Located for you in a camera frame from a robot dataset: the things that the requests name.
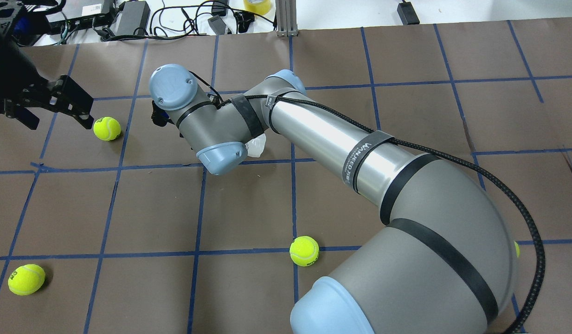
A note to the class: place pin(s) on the tennis ball mid table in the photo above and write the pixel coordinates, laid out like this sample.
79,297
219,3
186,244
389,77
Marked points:
517,249

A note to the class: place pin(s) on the aluminium frame post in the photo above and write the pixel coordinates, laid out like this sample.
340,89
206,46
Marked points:
286,20

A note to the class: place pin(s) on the tennis ball beside left arm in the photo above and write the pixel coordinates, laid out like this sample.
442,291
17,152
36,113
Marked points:
107,129

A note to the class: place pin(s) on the black power adapter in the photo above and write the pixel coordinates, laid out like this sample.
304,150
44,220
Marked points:
407,13

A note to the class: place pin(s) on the far tennis ball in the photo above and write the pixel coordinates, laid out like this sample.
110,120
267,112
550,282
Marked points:
26,279

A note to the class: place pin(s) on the tennis ball near base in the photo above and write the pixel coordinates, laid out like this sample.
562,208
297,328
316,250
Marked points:
304,251

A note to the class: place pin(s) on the white blue tennis ball can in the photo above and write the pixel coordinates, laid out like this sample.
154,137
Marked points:
255,147

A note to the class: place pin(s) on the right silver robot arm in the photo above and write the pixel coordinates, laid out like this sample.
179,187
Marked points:
444,262

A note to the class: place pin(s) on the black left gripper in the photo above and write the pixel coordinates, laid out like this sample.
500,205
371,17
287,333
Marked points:
13,69

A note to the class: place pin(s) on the yellow tape roll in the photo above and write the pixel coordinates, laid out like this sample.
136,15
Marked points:
260,7

